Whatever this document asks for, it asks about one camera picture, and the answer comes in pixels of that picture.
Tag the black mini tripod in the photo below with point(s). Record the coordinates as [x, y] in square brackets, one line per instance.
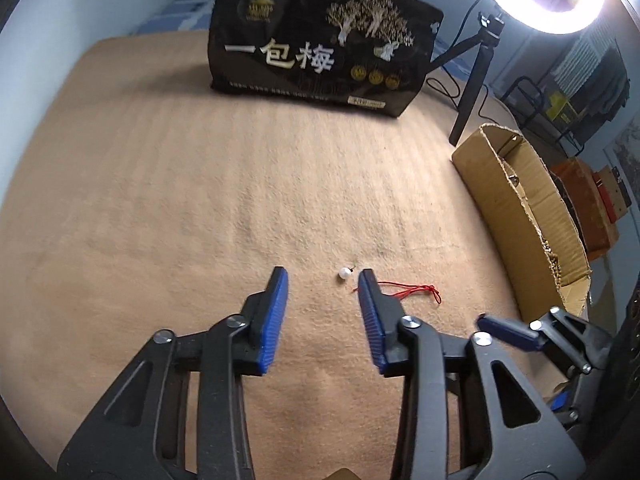
[472, 85]

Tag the black printed snack bag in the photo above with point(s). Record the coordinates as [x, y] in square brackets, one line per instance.
[320, 55]

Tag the dark hanging clothes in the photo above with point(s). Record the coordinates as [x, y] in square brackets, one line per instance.
[607, 92]

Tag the white knitted garment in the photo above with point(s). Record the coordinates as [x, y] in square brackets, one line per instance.
[582, 57]

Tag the brown cardboard box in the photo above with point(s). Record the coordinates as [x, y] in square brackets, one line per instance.
[505, 200]

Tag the orange cloth covered furniture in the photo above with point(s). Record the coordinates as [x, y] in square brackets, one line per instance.
[587, 205]

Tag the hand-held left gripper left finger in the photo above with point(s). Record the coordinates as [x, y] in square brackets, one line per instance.
[272, 320]

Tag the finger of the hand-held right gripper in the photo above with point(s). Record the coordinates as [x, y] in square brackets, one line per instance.
[505, 330]
[561, 400]

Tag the yellow box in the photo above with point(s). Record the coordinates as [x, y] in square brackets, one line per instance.
[560, 106]

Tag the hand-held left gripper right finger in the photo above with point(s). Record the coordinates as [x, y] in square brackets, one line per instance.
[372, 320]

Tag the black metal clothes rack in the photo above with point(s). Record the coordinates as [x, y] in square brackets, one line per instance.
[530, 105]

